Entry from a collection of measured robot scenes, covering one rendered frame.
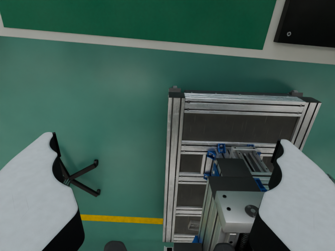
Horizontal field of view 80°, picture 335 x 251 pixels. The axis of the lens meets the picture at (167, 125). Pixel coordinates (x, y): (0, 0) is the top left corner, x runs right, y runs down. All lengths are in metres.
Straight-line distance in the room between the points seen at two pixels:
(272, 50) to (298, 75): 0.97
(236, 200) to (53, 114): 1.34
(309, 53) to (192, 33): 0.30
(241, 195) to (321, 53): 0.40
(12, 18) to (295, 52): 0.67
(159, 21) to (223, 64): 0.87
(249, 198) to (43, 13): 0.63
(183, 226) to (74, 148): 1.05
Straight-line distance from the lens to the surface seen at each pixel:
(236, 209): 0.51
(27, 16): 0.60
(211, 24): 0.53
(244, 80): 1.40
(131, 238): 2.32
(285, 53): 0.60
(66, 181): 1.76
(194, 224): 1.79
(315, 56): 0.64
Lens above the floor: 1.27
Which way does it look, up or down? 63 degrees down
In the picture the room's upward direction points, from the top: 179 degrees clockwise
